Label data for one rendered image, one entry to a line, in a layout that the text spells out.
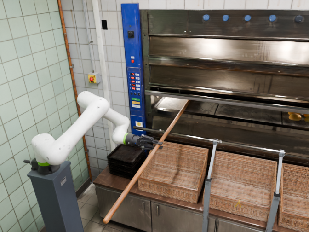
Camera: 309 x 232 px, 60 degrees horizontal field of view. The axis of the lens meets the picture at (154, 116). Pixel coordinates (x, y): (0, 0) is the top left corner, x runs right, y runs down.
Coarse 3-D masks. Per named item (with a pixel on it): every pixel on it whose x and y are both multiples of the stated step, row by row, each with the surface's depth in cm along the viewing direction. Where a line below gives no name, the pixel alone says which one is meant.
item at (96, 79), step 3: (90, 72) 268; (96, 72) 268; (90, 75) 265; (93, 75) 263; (96, 75) 263; (99, 75) 269; (93, 78) 265; (96, 78) 264; (99, 78) 269; (90, 81) 268; (93, 81) 267; (96, 81) 266; (99, 81) 270
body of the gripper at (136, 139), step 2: (134, 136) 208; (136, 136) 208; (138, 136) 209; (134, 138) 207; (136, 138) 206; (138, 138) 206; (140, 138) 206; (142, 138) 207; (132, 140) 207; (134, 140) 206; (136, 140) 206; (138, 140) 207; (142, 140) 206; (132, 142) 207; (134, 142) 206; (136, 142) 206; (138, 142) 208; (140, 142) 207; (142, 142) 207; (144, 142) 207; (134, 144) 207; (136, 144) 206; (138, 144) 209; (144, 144) 207
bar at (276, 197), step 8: (136, 128) 233; (144, 128) 230; (184, 136) 218; (192, 136) 216; (216, 144) 209; (224, 144) 207; (232, 144) 205; (240, 144) 203; (272, 152) 195; (280, 152) 192; (280, 160) 193; (280, 168) 191; (208, 176) 203; (208, 184) 201; (208, 192) 205; (208, 200) 208; (272, 200) 189; (208, 208) 212; (272, 208) 189; (272, 216) 192; (272, 224) 195
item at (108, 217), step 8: (184, 104) 264; (176, 120) 235; (168, 128) 222; (152, 152) 192; (144, 168) 178; (136, 176) 169; (128, 184) 163; (128, 192) 159; (120, 200) 152; (112, 208) 146
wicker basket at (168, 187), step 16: (176, 144) 266; (160, 160) 276; (176, 160) 269; (192, 160) 263; (144, 176) 255; (160, 176) 262; (176, 176) 261; (192, 176) 260; (160, 192) 239; (176, 192) 232; (192, 192) 241
